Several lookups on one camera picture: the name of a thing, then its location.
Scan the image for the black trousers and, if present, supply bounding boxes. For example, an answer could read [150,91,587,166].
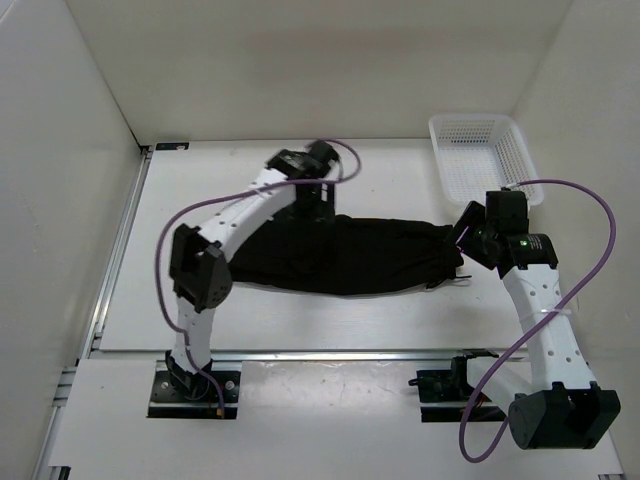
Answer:
[229,215,464,297]

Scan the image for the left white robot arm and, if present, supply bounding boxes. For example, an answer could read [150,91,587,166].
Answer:
[154,140,342,400]

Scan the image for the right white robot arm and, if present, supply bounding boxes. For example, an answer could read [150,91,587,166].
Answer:
[449,187,621,450]

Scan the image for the white plastic mesh basket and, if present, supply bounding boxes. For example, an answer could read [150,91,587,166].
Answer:
[428,114,538,207]

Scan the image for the aluminium front rail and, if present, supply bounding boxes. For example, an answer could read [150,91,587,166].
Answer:
[211,348,504,362]

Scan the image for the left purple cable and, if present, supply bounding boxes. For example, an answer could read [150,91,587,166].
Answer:
[154,138,362,416]

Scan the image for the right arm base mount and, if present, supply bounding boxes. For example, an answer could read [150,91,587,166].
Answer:
[408,349,498,423]

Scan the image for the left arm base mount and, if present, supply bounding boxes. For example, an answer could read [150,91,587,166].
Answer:
[147,363,241,420]

